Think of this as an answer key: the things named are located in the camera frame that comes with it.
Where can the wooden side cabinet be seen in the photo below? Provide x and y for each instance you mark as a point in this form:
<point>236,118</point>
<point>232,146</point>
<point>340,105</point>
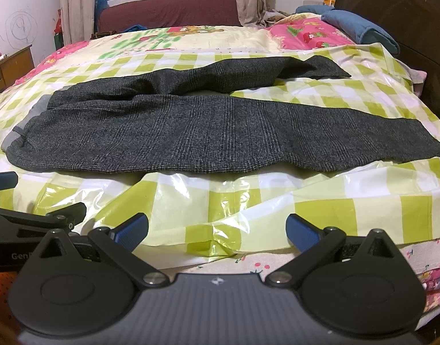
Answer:
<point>15,66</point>

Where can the dark wooden headboard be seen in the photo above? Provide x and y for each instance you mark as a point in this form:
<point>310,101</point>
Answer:
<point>415,25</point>

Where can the maroon sofa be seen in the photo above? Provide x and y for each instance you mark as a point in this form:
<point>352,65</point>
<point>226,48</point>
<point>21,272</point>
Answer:
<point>168,13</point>

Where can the left beige curtain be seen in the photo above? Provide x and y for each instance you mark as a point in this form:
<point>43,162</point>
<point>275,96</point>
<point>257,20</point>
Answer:
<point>77,19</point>

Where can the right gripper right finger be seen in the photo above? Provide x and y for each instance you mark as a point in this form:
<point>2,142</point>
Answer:
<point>318,247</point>

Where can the blue pillow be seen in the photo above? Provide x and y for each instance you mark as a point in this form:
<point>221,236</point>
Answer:
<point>357,28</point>

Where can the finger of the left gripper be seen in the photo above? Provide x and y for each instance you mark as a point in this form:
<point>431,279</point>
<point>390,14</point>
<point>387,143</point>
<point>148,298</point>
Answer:
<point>8,180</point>
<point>11,222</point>

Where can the green checked plastic sheet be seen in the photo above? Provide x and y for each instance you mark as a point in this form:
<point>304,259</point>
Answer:
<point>219,215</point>

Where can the red dotted cloth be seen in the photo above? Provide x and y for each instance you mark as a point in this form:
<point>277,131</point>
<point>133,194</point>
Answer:
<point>6,316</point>

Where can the floral pink yellow bedspread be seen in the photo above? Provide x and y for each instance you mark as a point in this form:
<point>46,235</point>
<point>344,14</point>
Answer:
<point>303,31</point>

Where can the dark grey checked pants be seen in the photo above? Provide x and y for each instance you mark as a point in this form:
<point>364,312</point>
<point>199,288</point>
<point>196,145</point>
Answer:
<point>190,120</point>

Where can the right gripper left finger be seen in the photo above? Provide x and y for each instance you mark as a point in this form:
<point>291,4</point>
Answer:
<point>115,247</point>

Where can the cherry print bed sheet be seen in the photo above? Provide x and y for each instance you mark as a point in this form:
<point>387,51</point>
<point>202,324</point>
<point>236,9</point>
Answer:
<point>424,258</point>

